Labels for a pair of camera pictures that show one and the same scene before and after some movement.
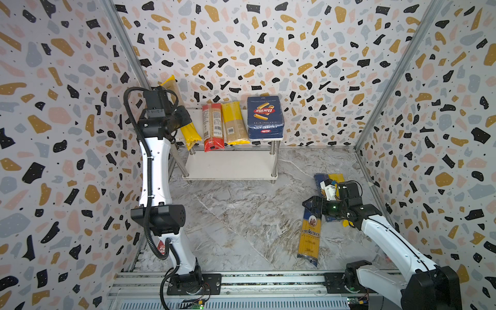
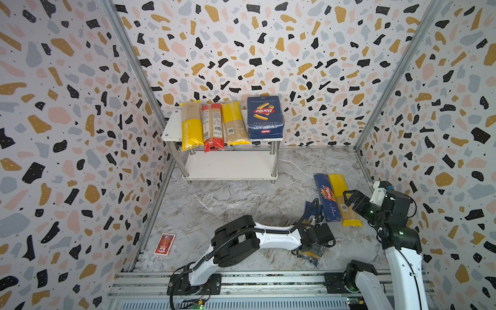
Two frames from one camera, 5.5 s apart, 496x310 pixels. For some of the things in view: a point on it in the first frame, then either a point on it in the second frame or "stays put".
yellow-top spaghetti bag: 235,130 stays put
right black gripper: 314,203 to 362,201
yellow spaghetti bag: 339,177 stays put
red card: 161,247 stays put
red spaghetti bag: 213,132 stays put
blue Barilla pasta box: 265,117 stays put
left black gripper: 187,118 to 326,243
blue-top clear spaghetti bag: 310,237 stays put
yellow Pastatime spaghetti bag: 189,134 to 192,127
